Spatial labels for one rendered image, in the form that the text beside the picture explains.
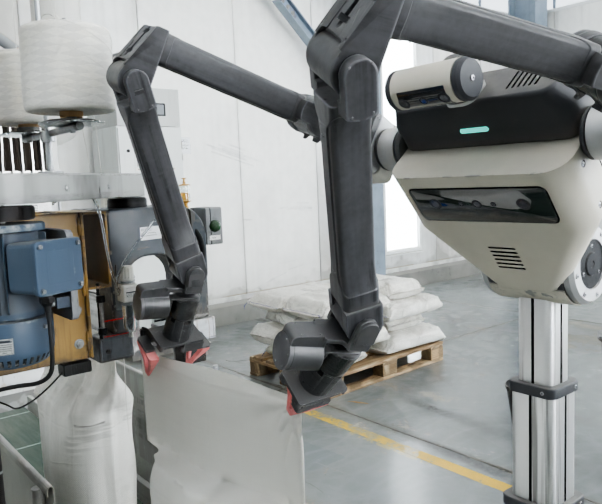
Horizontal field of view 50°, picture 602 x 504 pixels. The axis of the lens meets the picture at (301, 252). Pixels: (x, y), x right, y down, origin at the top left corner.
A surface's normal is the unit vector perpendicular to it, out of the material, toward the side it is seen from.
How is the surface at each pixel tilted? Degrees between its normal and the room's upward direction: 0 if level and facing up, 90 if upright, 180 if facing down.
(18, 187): 90
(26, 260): 90
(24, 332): 91
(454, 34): 121
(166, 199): 106
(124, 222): 90
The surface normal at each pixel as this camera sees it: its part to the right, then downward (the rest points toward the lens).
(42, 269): 0.90, 0.01
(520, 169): -0.53, -0.69
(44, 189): 0.98, -0.02
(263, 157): 0.63, 0.07
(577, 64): 0.10, 0.55
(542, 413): -0.77, 0.10
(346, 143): 0.30, 0.62
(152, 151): 0.46, 0.34
